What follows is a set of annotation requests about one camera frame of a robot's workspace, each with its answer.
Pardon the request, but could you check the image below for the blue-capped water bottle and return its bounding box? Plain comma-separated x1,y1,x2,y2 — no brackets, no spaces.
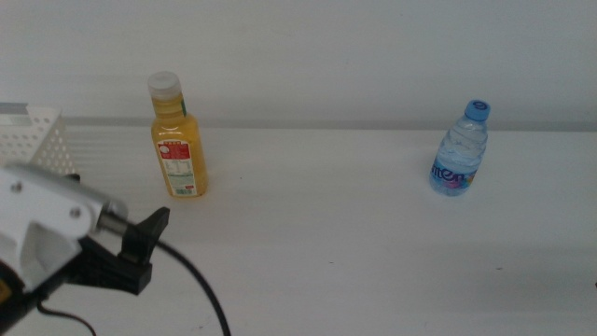
428,99,492,198

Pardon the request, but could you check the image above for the black braided left camera cable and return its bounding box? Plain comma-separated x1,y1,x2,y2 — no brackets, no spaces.
97,209,233,336

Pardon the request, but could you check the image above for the thin black gripper wire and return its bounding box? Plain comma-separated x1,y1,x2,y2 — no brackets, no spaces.
35,301,98,336

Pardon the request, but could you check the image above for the orange juice bottle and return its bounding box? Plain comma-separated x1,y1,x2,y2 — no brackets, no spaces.
147,71,210,199

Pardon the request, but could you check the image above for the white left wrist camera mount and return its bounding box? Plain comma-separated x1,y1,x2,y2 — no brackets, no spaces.
0,161,130,294

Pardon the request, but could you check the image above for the white perforated plastic basket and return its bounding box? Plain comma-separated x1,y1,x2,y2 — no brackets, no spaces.
0,103,78,176

